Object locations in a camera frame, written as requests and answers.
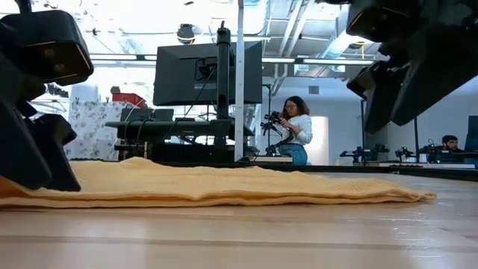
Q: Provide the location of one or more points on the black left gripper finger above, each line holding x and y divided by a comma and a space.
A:
18, 149
56, 149

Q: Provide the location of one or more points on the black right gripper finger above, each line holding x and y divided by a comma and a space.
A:
437, 71
379, 97

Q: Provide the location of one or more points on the yellow waffle-weave towel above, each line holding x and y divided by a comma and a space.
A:
209, 187

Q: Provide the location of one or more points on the black background robot arm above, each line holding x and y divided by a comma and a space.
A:
274, 130

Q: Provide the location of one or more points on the white floral cloth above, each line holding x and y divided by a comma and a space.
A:
93, 130

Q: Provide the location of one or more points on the black background robot on table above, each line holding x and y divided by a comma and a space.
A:
364, 153

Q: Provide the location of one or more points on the blue background screen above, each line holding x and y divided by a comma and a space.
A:
472, 132

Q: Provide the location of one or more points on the long ceiling light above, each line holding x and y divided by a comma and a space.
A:
119, 57
317, 60

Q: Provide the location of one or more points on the person seated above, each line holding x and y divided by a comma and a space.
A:
451, 143

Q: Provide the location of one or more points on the white rounded panel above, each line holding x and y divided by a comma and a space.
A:
319, 142

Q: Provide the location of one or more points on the person standing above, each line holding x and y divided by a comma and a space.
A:
298, 130

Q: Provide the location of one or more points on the red storage box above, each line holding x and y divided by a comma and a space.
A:
128, 99

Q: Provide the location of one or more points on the grey background desk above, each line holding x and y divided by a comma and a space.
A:
179, 129

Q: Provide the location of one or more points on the black computer monitor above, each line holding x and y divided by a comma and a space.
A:
179, 74

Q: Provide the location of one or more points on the black monitor pole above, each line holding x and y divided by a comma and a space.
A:
223, 74

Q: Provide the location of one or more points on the black ceiling dome fixture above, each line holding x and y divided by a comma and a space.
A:
185, 33

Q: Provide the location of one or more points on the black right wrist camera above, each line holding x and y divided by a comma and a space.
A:
384, 18

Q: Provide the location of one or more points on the white upright post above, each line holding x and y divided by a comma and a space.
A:
239, 93

